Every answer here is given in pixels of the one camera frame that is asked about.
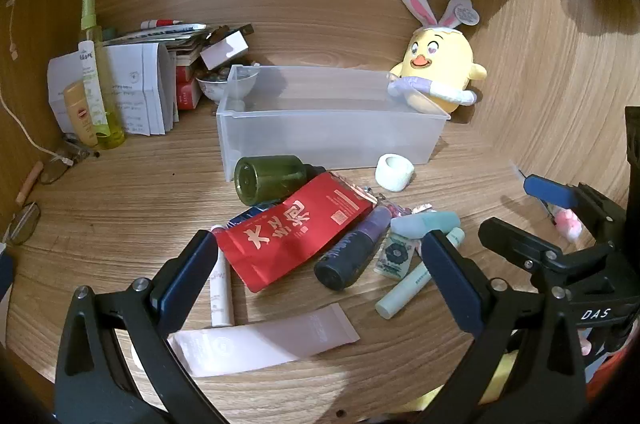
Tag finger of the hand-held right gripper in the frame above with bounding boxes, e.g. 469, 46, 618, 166
523, 174, 629, 251
477, 217, 617, 301

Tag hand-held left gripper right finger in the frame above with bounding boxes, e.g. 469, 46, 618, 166
420, 230, 588, 424

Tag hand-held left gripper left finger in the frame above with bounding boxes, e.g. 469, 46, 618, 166
54, 230, 236, 424

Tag pink white braided hair tie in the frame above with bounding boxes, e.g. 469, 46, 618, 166
554, 209, 584, 241

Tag mint green tube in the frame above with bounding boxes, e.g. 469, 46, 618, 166
376, 228, 466, 319

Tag green printed sachet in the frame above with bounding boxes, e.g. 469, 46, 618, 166
375, 233, 420, 279

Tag blue packet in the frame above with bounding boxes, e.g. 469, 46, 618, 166
223, 202, 286, 229

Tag red foil pouch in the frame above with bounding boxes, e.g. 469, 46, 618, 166
216, 171, 379, 293

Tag white tape roll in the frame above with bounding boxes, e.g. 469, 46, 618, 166
376, 153, 416, 193

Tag dark green bottle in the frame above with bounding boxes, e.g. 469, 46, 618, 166
234, 155, 327, 205

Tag clear plastic bin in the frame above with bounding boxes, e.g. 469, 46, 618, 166
216, 64, 452, 183

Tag slim white tube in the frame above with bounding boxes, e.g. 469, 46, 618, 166
209, 225, 236, 329

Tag orange garment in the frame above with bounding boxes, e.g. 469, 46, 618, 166
582, 351, 640, 407

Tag teal plastic case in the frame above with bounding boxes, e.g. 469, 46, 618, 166
390, 211, 462, 239

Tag shiny foil wrapper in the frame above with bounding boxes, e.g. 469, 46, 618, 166
360, 186, 436, 217

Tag pink squeeze tube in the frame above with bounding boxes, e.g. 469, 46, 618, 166
167, 305, 361, 378

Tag dark purple bottle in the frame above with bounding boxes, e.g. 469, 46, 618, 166
314, 205, 392, 291

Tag yellow chick plush toy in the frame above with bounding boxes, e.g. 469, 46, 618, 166
387, 0, 488, 115

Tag brown stick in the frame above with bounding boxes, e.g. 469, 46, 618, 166
15, 162, 44, 206

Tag red box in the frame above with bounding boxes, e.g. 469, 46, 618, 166
175, 64, 203, 111

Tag yellow-green spray bottle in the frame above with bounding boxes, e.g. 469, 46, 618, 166
80, 0, 126, 149

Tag white bowl with trinkets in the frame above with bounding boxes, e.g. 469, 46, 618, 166
195, 66, 261, 103

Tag folded white paper leaflet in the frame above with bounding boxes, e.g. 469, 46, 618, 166
47, 42, 176, 137

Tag small white cardboard box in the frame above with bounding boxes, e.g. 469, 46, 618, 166
200, 31, 249, 71

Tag stack of books and papers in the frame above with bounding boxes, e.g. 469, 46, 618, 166
102, 22, 254, 67

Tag thin-frame eyeglasses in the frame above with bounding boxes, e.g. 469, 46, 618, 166
39, 138, 101, 185
2, 201, 42, 247

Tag white cable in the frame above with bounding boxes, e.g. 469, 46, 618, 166
0, 0, 68, 165

